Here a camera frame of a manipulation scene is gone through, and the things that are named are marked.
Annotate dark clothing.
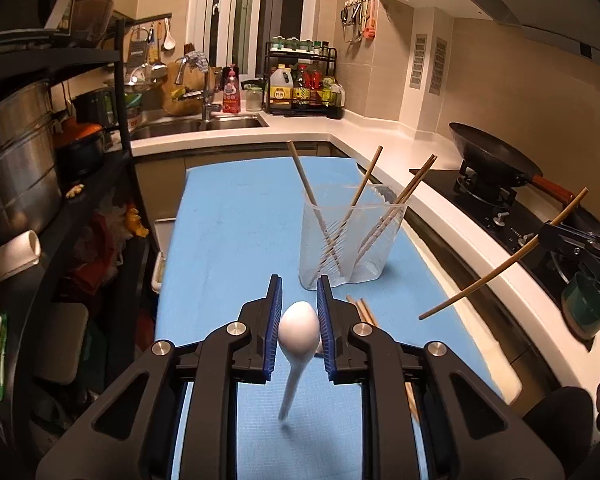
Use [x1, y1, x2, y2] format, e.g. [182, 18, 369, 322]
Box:
[522, 386, 600, 480]

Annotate steel kitchen faucet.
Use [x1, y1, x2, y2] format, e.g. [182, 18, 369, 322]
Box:
[174, 55, 223, 122]

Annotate red plastic bag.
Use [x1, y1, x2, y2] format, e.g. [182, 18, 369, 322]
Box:
[75, 210, 126, 286]

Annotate grey box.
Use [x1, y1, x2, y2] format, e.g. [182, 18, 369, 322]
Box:
[32, 305, 88, 381]

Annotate metal grater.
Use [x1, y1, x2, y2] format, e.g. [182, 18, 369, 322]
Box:
[129, 27, 148, 63]

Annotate dark sauce bottle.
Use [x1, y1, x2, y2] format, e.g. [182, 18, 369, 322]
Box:
[293, 65, 311, 108]

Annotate black wok with wooden handle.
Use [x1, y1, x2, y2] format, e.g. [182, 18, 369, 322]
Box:
[448, 122, 576, 206]

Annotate yellow oil bottle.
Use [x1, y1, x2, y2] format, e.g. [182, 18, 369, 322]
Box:
[269, 65, 294, 110]

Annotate blue table mat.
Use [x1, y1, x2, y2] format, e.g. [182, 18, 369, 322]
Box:
[154, 156, 491, 480]

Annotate white ceramic spoon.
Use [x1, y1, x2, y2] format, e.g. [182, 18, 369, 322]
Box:
[277, 301, 320, 423]

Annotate black gas stove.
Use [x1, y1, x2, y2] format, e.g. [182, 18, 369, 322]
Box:
[410, 167, 600, 313]

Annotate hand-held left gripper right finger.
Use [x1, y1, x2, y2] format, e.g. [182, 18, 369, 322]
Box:
[316, 274, 566, 480]

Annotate range hood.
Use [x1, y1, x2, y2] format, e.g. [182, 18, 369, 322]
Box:
[414, 0, 600, 70]

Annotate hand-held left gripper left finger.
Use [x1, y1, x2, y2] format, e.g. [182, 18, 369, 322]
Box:
[27, 274, 284, 480]

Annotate steel sink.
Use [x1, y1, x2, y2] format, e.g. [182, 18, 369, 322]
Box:
[130, 112, 271, 142]

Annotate wooden cutting board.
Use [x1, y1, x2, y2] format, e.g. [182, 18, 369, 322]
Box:
[161, 60, 216, 116]

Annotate black shelf rack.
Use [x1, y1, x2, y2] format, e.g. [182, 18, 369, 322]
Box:
[0, 19, 158, 466]

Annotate black spice rack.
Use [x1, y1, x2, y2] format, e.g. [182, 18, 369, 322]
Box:
[264, 35, 345, 120]

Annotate yellow toy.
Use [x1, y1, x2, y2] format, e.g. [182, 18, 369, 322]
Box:
[124, 205, 150, 238]

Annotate red dish soap bottle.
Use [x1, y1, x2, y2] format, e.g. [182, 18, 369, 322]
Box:
[222, 64, 242, 114]

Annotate grey wall vent panel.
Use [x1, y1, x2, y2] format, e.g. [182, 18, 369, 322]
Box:
[410, 34, 427, 90]

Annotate hanging kitchen scissors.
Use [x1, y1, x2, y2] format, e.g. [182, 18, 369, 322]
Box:
[340, 0, 367, 43]

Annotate metal container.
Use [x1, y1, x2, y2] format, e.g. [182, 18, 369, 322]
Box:
[72, 0, 115, 48]

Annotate black pot with red lid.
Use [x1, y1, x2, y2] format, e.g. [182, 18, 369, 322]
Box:
[55, 120, 106, 178]

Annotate window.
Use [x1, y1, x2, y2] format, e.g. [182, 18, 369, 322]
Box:
[195, 0, 281, 76]

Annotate green cup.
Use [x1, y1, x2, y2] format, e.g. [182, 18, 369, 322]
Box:
[560, 270, 600, 341]

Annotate white paper roll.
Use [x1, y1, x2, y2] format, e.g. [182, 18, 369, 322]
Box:
[0, 230, 42, 288]

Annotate clear plastic utensil holder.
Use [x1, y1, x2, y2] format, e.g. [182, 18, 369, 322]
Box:
[300, 183, 408, 292]

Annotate large steel pot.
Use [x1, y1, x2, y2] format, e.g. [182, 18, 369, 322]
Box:
[0, 80, 53, 161]
[0, 130, 63, 252]

